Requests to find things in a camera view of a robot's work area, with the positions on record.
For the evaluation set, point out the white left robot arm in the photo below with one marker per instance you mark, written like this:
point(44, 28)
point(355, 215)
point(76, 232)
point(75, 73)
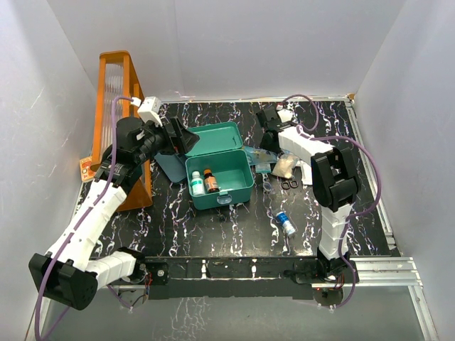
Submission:
point(66, 273)

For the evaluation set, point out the teal medicine box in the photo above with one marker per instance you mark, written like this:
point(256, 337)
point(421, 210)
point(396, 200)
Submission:
point(220, 150)

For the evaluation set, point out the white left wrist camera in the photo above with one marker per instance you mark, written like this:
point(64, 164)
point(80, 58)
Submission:
point(149, 111)

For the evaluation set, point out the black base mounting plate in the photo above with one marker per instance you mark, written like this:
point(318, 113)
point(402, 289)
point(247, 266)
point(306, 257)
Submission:
point(272, 276)

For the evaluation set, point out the teal wipe packet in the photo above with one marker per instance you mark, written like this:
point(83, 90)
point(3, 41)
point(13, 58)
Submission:
point(263, 168)

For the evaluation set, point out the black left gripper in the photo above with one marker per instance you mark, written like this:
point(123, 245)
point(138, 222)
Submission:
point(183, 139)

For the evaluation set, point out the orange wooden rack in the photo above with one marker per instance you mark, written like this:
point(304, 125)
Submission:
point(117, 77)

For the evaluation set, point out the dark teal inner tray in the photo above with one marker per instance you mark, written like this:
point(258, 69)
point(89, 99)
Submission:
point(173, 166)

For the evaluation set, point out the white blue bandage roll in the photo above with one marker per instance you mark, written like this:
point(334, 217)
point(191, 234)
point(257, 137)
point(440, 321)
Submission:
point(288, 228)

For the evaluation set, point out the white medicine bottle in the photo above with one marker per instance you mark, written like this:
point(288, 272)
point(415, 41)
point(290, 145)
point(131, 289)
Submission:
point(197, 184)

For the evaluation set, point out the black scissors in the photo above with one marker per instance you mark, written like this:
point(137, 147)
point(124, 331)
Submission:
point(288, 184)

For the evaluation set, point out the beige gauze bag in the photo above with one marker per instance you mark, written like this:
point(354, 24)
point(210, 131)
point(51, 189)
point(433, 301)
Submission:
point(285, 165)

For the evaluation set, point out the blue cotton swab bag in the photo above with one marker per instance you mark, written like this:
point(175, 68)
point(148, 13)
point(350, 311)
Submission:
point(257, 156)

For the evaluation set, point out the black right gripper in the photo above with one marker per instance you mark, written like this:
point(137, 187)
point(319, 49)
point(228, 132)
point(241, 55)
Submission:
point(265, 145)

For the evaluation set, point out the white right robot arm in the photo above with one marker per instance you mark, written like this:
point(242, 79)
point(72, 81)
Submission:
point(335, 184)

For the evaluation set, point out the orange card box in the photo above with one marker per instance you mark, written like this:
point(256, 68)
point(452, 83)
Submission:
point(86, 173)

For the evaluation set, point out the brown orange-cap bottle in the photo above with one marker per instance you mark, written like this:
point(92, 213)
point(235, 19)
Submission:
point(210, 182)

